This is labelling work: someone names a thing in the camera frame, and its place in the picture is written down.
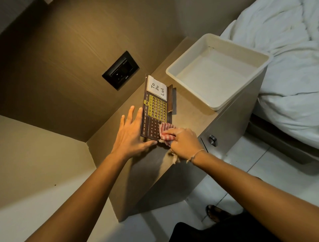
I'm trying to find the person's right hand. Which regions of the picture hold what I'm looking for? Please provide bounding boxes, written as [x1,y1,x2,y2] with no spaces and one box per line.
[161,127,207,161]

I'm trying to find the person's left hand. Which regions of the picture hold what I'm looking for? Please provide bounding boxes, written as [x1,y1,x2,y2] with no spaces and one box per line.
[111,106,158,160]

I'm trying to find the red striped cloth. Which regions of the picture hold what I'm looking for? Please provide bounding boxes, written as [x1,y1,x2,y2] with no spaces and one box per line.
[157,122,181,164]

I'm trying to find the brown wooden desk calendar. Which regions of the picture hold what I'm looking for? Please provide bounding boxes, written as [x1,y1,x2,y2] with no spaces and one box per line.
[140,74,174,141]

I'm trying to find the person's left forearm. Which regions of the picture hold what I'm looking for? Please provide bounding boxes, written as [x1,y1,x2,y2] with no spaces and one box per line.
[25,151,133,242]

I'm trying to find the person's right forearm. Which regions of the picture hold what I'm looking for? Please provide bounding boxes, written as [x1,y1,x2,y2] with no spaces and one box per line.
[192,150,319,242]

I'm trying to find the beige bedside cabinet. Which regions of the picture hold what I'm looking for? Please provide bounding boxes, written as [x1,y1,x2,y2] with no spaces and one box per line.
[86,36,268,222]

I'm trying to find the white handwritten note card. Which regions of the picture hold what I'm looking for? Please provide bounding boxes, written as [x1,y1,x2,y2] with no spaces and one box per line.
[145,75,168,102]

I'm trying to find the white plastic tray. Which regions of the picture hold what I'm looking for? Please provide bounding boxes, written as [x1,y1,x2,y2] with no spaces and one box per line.
[166,33,271,112]

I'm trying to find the person's sandalled foot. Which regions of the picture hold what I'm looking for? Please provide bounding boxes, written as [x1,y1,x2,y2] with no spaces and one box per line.
[206,205,234,224]

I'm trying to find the dark bed base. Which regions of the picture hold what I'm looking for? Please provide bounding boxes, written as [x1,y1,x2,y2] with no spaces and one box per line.
[246,113,319,165]

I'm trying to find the person's black shorts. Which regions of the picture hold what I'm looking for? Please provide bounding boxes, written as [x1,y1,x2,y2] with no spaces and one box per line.
[169,212,282,242]

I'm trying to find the white duvet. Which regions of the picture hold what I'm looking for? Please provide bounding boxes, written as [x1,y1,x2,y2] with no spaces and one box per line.
[220,0,319,150]

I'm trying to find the white string bracelet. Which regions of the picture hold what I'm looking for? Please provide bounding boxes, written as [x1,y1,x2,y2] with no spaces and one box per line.
[186,149,207,164]

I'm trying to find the black wall socket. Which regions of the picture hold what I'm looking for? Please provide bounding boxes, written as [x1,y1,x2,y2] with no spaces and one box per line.
[102,51,140,91]

